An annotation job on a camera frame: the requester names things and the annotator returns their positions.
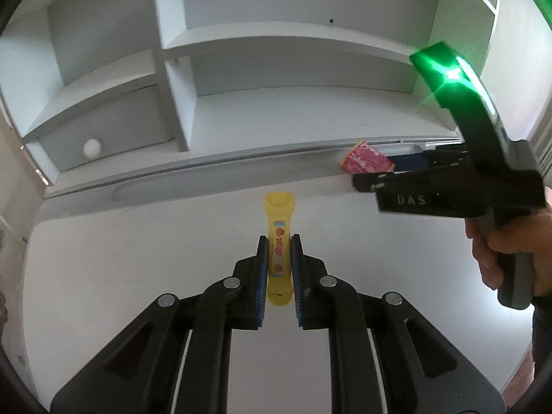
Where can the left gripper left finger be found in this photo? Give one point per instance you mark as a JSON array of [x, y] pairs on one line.
[[174, 356]]

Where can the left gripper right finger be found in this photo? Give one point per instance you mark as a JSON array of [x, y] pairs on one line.
[[385, 356]]

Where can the pink red snack packet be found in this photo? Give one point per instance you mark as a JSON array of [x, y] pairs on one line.
[[364, 158]]

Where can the yellow candy wrapper strip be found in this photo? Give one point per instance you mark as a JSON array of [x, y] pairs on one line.
[[279, 207]]

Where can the person's right hand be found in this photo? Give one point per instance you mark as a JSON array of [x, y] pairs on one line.
[[531, 234]]

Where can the white drawer with knob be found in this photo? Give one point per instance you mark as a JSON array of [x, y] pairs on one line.
[[128, 122]]

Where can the white desk hutch shelf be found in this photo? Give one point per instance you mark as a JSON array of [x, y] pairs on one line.
[[236, 78]]

